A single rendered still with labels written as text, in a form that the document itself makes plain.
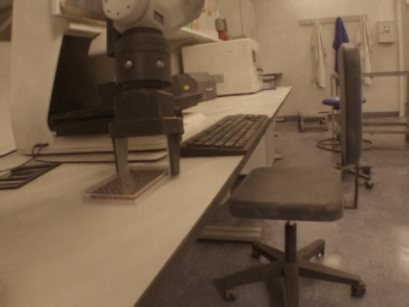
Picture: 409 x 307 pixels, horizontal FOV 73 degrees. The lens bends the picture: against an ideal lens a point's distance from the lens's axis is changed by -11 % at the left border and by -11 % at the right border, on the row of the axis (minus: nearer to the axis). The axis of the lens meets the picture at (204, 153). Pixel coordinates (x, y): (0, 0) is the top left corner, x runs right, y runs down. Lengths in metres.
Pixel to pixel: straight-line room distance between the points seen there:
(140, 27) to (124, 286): 0.36
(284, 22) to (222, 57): 3.62
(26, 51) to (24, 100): 0.13
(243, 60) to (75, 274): 2.17
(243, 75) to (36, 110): 1.74
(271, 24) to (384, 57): 2.10
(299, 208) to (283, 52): 4.98
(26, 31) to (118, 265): 0.70
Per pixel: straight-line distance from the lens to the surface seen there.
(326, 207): 1.01
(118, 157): 0.49
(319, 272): 1.33
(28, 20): 0.86
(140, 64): 0.45
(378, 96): 6.00
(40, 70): 0.83
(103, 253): 0.29
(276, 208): 1.02
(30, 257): 0.32
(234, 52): 2.35
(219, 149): 0.56
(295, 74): 5.82
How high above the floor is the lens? 0.89
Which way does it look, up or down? 13 degrees down
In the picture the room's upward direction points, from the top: 6 degrees counter-clockwise
